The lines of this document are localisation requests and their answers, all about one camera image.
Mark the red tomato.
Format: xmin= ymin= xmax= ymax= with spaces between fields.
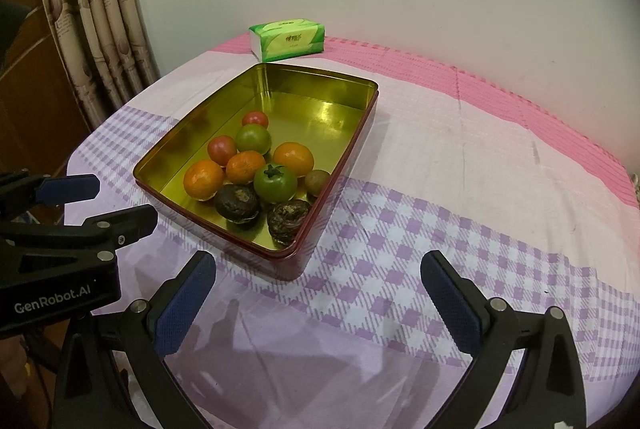
xmin=242 ymin=110 xmax=270 ymax=130
xmin=207 ymin=135 xmax=238 ymax=166

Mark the orange mandarin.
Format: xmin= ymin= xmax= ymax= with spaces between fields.
xmin=272 ymin=142 xmax=315 ymax=176
xmin=225 ymin=150 xmax=267 ymax=186
xmin=183 ymin=159 xmax=226 ymax=201

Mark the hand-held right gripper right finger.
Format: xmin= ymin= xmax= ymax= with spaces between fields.
xmin=420 ymin=250 xmax=588 ymax=429

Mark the pink and purple checked tablecloth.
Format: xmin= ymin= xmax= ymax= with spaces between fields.
xmin=65 ymin=34 xmax=640 ymax=429

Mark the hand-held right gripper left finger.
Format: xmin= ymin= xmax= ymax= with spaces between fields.
xmin=52 ymin=250 xmax=217 ymax=429

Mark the beige patterned curtain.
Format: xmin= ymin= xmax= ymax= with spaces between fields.
xmin=37 ymin=0 xmax=161 ymax=130

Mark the brown wooden door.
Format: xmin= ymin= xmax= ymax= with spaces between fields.
xmin=0 ymin=0 xmax=96 ymax=180

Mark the small brown-green kiwi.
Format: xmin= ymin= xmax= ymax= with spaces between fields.
xmin=304 ymin=169 xmax=331 ymax=196

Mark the green tissue pack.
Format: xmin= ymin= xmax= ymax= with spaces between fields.
xmin=248 ymin=18 xmax=326 ymax=63

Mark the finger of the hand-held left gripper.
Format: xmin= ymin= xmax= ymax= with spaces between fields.
xmin=0 ymin=204 xmax=158 ymax=282
xmin=0 ymin=170 xmax=101 ymax=222

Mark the green tomato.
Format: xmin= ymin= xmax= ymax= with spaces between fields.
xmin=235 ymin=124 xmax=273 ymax=155
xmin=253 ymin=164 xmax=298 ymax=204

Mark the dark brown wrinkled fruit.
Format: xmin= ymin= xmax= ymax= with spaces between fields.
xmin=266 ymin=202 xmax=311 ymax=244
xmin=215 ymin=185 xmax=261 ymax=224

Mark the gold metal tin box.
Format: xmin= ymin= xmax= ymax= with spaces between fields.
xmin=132 ymin=62 xmax=380 ymax=282

